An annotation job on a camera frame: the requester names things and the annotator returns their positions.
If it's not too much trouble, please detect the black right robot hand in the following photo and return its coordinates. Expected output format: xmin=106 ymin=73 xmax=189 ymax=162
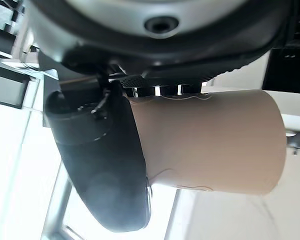
xmin=37 ymin=0 xmax=292 ymax=233

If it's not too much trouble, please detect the beige paper cup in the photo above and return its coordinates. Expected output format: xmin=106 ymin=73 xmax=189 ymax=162
xmin=126 ymin=89 xmax=289 ymax=198

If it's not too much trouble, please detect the dark framed panel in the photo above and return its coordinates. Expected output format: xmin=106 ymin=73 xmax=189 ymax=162
xmin=0 ymin=56 xmax=42 ymax=110

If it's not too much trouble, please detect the black cabinet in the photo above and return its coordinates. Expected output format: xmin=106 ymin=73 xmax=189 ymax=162
xmin=261 ymin=0 xmax=300 ymax=95

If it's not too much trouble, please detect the grey window frame post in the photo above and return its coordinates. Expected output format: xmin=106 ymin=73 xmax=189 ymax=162
xmin=43 ymin=178 xmax=77 ymax=240

